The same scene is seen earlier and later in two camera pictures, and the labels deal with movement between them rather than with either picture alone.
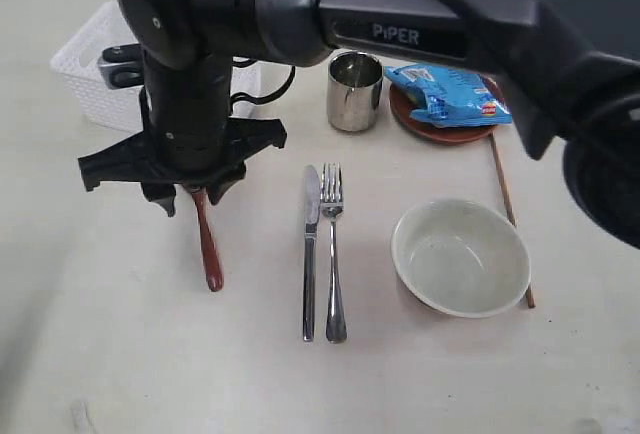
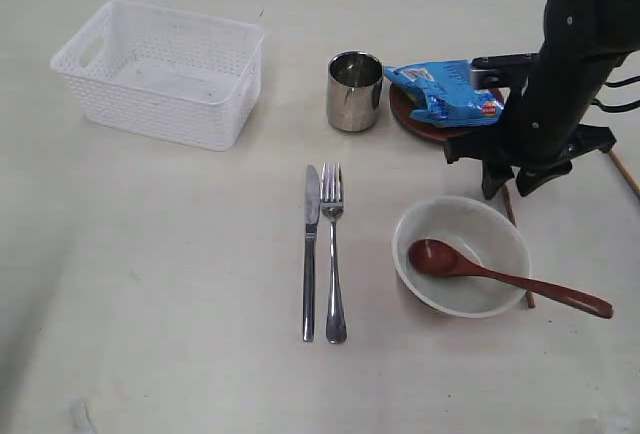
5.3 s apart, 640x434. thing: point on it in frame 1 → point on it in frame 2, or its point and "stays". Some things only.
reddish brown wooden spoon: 214,262 → 442,258
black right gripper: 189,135 → 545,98
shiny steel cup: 354,85 stays
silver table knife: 312,214 stays
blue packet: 448,96 stays
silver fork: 331,188 stays
